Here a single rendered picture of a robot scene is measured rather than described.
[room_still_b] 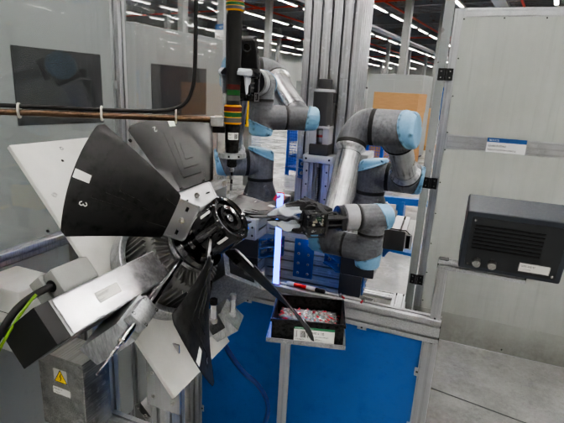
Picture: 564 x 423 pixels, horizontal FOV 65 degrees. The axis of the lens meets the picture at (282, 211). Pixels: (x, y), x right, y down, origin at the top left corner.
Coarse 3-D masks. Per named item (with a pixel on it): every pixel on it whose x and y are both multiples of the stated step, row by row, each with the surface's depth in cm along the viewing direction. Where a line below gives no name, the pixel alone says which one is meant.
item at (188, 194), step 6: (198, 186) 110; (204, 186) 110; (210, 186) 110; (180, 192) 109; (186, 192) 109; (192, 192) 109; (198, 192) 109; (204, 192) 109; (210, 192) 109; (186, 198) 108; (192, 198) 109; (198, 198) 109; (204, 198) 109; (210, 198) 109; (198, 204) 108; (204, 204) 108
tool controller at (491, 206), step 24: (480, 216) 119; (504, 216) 117; (528, 216) 116; (552, 216) 115; (480, 240) 122; (504, 240) 120; (528, 240) 117; (552, 240) 115; (480, 264) 126; (504, 264) 123; (528, 264) 120; (552, 264) 118
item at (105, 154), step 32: (96, 128) 85; (96, 160) 84; (128, 160) 89; (96, 192) 84; (128, 192) 89; (160, 192) 94; (64, 224) 80; (96, 224) 85; (128, 224) 90; (160, 224) 96
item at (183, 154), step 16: (128, 128) 113; (144, 128) 115; (160, 128) 116; (176, 128) 117; (192, 128) 119; (208, 128) 122; (144, 144) 113; (160, 144) 114; (176, 144) 114; (192, 144) 116; (208, 144) 117; (160, 160) 112; (176, 160) 112; (192, 160) 113; (208, 160) 114; (176, 176) 110; (192, 176) 111; (208, 176) 111
